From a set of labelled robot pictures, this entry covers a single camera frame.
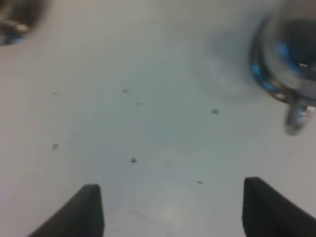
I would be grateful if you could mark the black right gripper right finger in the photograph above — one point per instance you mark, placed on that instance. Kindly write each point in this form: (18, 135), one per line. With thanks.
(267, 213)

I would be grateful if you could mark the stainless steel teapot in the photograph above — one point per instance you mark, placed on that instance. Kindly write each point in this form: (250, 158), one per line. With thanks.
(283, 62)

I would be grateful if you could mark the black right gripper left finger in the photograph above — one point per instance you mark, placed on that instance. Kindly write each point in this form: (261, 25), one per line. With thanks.
(81, 216)

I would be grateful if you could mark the far stainless steel teacup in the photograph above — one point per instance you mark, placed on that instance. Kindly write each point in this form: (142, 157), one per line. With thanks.
(18, 18)

